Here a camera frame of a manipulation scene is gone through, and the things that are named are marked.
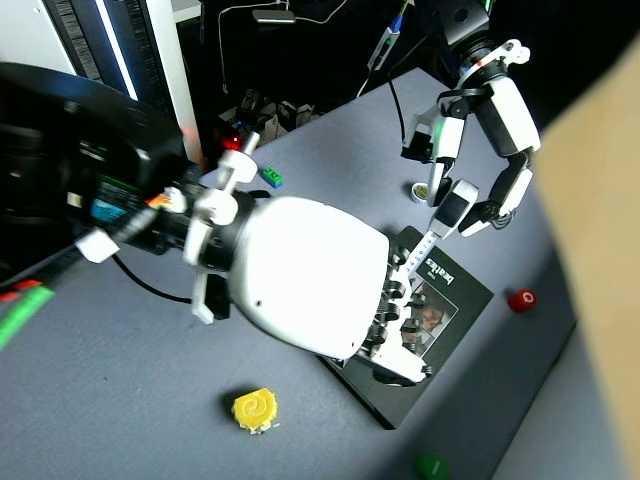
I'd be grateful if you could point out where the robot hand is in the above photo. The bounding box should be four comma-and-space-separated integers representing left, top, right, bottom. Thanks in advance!
227, 195, 435, 389
427, 79, 544, 239

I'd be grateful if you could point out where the white tape measure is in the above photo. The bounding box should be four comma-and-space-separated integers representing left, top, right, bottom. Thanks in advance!
405, 179, 480, 281

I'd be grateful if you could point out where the black Let It Be album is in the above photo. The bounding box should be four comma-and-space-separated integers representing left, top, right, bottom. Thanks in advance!
319, 224, 495, 431

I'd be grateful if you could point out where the yellow swirl toy food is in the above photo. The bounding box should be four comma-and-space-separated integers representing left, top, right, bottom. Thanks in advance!
230, 387, 279, 435

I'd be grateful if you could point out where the brown paper bag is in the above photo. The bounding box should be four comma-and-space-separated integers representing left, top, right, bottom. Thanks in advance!
252, 99, 321, 146

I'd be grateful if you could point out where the tan cardboard panel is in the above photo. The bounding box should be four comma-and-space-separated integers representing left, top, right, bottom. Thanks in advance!
537, 37, 640, 480

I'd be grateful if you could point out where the red round toy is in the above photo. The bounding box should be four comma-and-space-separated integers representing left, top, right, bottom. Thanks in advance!
507, 288, 537, 314

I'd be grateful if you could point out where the grey table cloth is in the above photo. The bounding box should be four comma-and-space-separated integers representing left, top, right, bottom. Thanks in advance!
0, 67, 579, 480

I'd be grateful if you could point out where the green round cap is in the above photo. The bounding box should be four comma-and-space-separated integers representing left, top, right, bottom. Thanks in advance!
413, 452, 451, 480

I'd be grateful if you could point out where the white cabinet with black strips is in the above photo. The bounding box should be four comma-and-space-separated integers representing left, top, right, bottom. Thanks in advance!
0, 0, 204, 169

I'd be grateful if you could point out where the grey power adapter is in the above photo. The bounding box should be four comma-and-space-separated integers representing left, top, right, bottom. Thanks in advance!
251, 8, 298, 25

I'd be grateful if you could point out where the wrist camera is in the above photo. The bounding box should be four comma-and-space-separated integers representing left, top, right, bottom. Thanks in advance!
399, 107, 441, 164
205, 273, 232, 322

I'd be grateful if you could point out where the black cable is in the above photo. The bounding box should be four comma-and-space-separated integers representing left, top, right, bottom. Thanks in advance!
386, 74, 407, 149
113, 254, 195, 305

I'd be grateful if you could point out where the white blue cable connector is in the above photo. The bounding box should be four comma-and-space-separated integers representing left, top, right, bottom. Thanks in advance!
367, 0, 416, 71

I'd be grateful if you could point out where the thin white cable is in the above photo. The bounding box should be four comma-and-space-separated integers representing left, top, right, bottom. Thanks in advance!
216, 0, 351, 96

